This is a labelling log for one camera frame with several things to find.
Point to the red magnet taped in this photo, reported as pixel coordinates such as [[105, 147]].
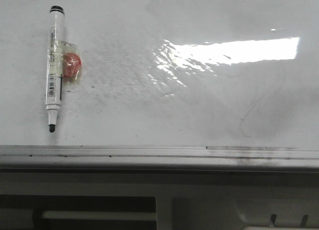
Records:
[[72, 63]]

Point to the white whiteboard marker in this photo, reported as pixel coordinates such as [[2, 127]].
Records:
[[53, 96]]

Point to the white rod under table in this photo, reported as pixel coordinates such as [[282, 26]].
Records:
[[100, 216]]

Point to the white whiteboard with aluminium frame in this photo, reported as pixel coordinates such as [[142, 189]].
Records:
[[164, 84]]

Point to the white table frame below whiteboard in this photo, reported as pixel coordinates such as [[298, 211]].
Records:
[[182, 201]]

